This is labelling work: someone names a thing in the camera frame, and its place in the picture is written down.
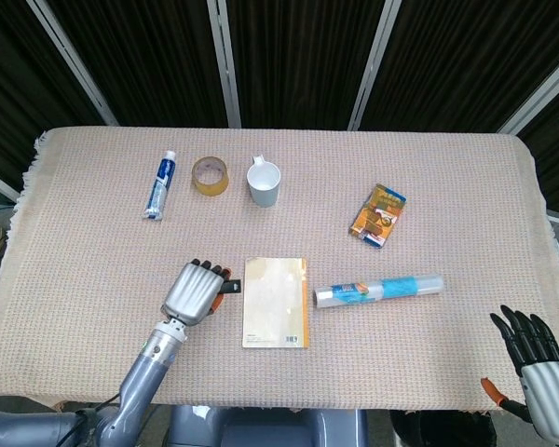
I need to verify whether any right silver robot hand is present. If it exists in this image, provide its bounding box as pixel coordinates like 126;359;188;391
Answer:
480;305;559;444

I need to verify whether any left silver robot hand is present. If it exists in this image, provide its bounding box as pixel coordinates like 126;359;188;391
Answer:
161;258;235;327

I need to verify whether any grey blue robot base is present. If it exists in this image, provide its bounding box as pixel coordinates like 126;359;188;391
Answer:
162;403;369;447

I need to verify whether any beige notebook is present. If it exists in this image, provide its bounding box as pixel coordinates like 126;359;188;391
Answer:
241;256;311;349

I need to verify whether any blue white toothpaste tube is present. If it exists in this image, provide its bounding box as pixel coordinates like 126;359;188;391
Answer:
142;149;178;222

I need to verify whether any brown packing tape roll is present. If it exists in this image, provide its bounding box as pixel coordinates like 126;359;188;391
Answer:
190;156;230;196

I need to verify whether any white mug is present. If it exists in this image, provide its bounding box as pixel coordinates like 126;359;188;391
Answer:
246;154;281;209

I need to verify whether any pink woven tablecloth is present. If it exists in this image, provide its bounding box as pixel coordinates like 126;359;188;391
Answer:
0;126;559;413

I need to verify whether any clear plastic bag roll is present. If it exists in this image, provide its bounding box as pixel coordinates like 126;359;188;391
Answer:
313;273;445;309

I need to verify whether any orange snack packet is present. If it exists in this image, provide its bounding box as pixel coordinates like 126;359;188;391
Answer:
348;183;407;251

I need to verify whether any black folding screen partition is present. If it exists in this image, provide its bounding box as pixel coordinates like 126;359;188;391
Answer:
0;0;559;218

